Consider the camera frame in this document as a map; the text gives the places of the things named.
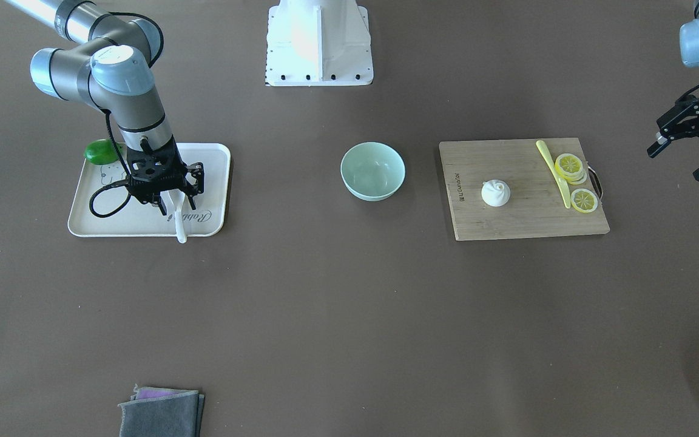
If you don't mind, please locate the yellow plastic knife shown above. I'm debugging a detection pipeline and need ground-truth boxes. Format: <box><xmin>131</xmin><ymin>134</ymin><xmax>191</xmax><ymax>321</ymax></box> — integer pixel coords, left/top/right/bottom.
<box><xmin>536</xmin><ymin>140</ymin><xmax>572</xmax><ymax>209</ymax></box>

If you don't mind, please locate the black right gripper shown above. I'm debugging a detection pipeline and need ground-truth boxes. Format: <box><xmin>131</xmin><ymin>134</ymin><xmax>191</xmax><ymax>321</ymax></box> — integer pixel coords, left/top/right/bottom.
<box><xmin>126</xmin><ymin>138</ymin><xmax>204</xmax><ymax>216</ymax></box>

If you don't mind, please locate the cream rabbit serving tray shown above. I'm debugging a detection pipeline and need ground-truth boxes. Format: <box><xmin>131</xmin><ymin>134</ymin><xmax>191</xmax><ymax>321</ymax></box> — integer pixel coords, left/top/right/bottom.
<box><xmin>67</xmin><ymin>142</ymin><xmax>231</xmax><ymax>237</ymax></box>

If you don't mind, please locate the mint green bowl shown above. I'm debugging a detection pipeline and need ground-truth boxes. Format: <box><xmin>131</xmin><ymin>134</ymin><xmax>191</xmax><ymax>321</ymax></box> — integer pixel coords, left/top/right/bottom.
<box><xmin>339</xmin><ymin>141</ymin><xmax>406</xmax><ymax>202</ymax></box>

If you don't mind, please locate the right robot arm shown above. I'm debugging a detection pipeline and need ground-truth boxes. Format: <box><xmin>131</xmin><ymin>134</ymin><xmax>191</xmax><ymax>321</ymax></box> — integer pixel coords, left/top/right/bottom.
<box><xmin>11</xmin><ymin>1</ymin><xmax>204</xmax><ymax>215</ymax></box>

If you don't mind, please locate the wooden cutting board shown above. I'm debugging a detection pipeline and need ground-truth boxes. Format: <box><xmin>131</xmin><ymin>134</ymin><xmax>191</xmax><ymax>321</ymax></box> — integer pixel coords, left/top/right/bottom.
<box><xmin>439</xmin><ymin>139</ymin><xmax>610</xmax><ymax>241</ymax></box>

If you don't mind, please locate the white ceramic spoon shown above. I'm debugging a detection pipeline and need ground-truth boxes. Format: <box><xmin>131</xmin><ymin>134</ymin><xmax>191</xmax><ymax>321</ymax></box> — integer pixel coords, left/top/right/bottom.
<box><xmin>167</xmin><ymin>190</ymin><xmax>187</xmax><ymax>244</ymax></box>

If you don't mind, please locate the grey purple folded cloth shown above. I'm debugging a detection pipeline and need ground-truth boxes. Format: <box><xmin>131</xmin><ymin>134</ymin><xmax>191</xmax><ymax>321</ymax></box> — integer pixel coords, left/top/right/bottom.
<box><xmin>118</xmin><ymin>385</ymin><xmax>205</xmax><ymax>436</ymax></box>

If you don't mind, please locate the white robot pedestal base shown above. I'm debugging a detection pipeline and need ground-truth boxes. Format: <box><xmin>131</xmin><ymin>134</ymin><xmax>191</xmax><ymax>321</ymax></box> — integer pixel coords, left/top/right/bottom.
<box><xmin>265</xmin><ymin>1</ymin><xmax>374</xmax><ymax>87</ymax></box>

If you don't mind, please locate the green lime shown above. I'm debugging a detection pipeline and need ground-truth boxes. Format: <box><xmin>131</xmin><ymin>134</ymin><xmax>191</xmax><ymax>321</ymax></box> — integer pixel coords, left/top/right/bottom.
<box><xmin>84</xmin><ymin>138</ymin><xmax>124</xmax><ymax>166</ymax></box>

